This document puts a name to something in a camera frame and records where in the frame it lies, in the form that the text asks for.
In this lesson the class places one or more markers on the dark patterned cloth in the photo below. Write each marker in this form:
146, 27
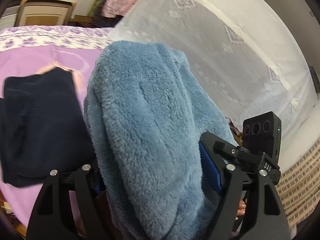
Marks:
101, 18

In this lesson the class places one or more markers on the white lace cover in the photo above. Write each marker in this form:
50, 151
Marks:
225, 55

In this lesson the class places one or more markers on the pink bedspread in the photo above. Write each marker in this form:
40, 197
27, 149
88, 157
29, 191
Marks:
30, 60

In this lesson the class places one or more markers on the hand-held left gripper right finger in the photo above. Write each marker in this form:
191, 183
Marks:
210, 165

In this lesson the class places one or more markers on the blue fleece jacket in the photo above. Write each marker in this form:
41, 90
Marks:
150, 130

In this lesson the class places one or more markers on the dark navy cloth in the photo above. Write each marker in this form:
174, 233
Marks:
37, 130

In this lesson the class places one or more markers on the person's right hand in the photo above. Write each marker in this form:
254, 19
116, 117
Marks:
242, 208

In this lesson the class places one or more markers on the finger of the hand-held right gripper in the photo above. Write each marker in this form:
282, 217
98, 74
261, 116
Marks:
237, 155

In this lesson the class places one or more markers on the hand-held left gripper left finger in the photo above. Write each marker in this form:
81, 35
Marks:
98, 182

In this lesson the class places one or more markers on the wooden frame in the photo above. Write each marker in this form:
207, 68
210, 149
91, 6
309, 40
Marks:
42, 12

